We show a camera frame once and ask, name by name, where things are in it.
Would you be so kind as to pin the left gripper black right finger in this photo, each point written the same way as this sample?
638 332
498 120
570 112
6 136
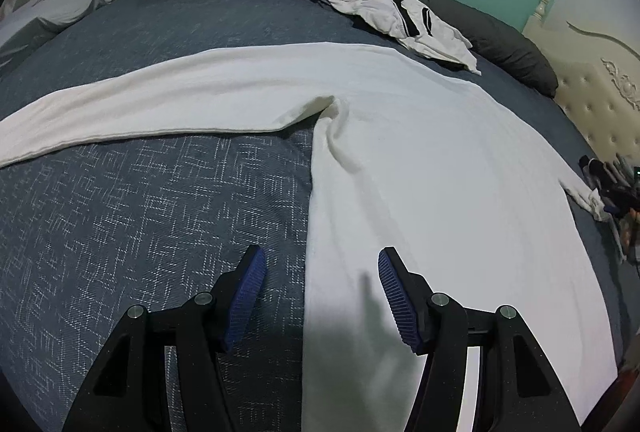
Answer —
518 389

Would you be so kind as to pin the grey pillow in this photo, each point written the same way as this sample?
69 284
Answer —
38 21

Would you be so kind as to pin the cream tufted headboard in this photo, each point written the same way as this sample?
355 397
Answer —
598 77

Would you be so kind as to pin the white long-sleeve shirt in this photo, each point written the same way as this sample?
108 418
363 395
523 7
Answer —
470 196

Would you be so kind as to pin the grey and black folded clothes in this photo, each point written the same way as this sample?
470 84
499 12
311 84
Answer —
619 198

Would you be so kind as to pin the person's right hand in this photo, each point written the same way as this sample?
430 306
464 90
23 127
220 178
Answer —
629 236

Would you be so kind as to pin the white garment with black stripes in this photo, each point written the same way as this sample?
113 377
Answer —
415 26

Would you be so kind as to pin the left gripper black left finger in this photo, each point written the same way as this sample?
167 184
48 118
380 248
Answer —
125 389

